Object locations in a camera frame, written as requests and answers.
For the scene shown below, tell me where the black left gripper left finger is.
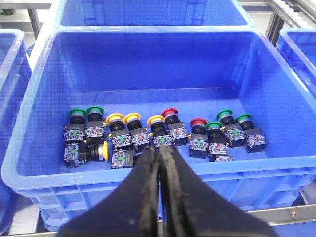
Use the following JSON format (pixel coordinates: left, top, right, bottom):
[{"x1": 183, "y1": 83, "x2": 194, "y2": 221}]
[{"x1": 57, "y1": 147, "x2": 159, "y2": 237}]

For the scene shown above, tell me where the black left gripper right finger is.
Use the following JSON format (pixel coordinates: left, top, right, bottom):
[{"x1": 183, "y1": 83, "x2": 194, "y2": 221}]
[{"x1": 159, "y1": 146, "x2": 277, "y2": 237}]

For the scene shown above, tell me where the blue bin with buttons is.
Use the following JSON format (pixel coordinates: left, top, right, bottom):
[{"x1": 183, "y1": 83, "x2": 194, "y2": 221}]
[{"x1": 1, "y1": 29, "x2": 316, "y2": 231}]

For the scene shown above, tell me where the contact block front right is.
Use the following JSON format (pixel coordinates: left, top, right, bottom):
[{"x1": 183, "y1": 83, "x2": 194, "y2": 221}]
[{"x1": 209, "y1": 155, "x2": 233, "y2": 162}]

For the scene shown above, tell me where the contact block lying front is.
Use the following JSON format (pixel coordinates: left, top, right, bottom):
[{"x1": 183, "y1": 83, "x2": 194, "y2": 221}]
[{"x1": 111, "y1": 149, "x2": 134, "y2": 169}]

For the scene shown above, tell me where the red push button right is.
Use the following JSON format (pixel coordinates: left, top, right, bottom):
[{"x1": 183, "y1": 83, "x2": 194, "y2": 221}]
[{"x1": 189, "y1": 118, "x2": 208, "y2": 158}]

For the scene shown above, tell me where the red push button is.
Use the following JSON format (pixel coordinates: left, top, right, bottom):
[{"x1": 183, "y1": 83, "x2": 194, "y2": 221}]
[
  {"x1": 161, "y1": 108, "x2": 188, "y2": 146},
  {"x1": 189, "y1": 118, "x2": 208, "y2": 158}
]

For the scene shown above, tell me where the yellow push button left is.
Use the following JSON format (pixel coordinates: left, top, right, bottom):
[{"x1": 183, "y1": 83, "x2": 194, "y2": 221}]
[{"x1": 106, "y1": 113, "x2": 132, "y2": 150}]

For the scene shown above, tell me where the green push button front right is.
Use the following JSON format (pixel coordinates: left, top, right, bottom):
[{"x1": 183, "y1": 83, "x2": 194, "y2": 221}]
[{"x1": 205, "y1": 121, "x2": 228, "y2": 157}]

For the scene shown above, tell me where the red push button rear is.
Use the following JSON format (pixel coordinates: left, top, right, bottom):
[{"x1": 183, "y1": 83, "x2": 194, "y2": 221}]
[{"x1": 161, "y1": 108, "x2": 188, "y2": 146}]

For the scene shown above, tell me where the yellow push button lying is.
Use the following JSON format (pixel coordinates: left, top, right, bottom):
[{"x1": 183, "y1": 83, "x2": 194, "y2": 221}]
[{"x1": 64, "y1": 141, "x2": 109, "y2": 168}]

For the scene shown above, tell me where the yellow push button centre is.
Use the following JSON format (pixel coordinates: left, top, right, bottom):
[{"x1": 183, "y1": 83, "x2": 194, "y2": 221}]
[{"x1": 147, "y1": 115, "x2": 173, "y2": 150}]

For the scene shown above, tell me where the green push button right group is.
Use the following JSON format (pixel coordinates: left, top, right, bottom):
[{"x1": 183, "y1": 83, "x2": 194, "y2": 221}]
[{"x1": 216, "y1": 109, "x2": 246, "y2": 148}]

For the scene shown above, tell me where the green push button far right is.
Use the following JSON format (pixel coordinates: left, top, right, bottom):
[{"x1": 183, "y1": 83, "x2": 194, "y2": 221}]
[{"x1": 235, "y1": 114, "x2": 268, "y2": 153}]

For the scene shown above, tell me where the green push button far left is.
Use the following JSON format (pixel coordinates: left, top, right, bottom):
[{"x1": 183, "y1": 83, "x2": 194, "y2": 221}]
[{"x1": 64, "y1": 108, "x2": 86, "y2": 144}]

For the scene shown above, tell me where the blue bin left side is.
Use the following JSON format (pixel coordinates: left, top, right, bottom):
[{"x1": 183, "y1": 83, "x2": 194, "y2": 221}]
[{"x1": 0, "y1": 29, "x2": 33, "y2": 235}]

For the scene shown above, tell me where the blue bin right side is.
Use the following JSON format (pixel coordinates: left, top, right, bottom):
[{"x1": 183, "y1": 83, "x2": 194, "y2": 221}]
[{"x1": 276, "y1": 28, "x2": 316, "y2": 95}]

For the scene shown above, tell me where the blue bin behind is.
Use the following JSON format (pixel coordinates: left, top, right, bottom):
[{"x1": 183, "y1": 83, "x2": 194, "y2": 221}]
[{"x1": 54, "y1": 0, "x2": 254, "y2": 28}]

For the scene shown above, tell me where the steel rack front rail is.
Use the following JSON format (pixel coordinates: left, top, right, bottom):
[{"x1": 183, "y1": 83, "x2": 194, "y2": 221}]
[{"x1": 8, "y1": 204, "x2": 316, "y2": 237}]

